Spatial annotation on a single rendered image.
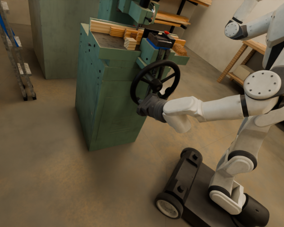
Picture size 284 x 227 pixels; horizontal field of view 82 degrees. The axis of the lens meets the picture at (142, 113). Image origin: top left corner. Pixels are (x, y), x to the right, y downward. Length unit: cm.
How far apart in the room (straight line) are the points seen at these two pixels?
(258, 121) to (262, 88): 44
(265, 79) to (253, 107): 8
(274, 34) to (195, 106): 41
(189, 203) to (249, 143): 59
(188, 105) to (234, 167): 65
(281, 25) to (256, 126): 43
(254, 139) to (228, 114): 52
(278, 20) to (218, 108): 41
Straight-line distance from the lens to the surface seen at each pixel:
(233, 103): 53
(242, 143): 106
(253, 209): 142
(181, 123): 59
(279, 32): 80
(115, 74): 95
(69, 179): 135
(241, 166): 109
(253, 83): 52
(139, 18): 99
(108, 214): 129
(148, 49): 89
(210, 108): 54
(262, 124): 95
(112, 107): 111
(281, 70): 54
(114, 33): 101
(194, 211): 134
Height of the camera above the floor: 123
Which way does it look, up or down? 40 degrees down
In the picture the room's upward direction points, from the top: 24 degrees clockwise
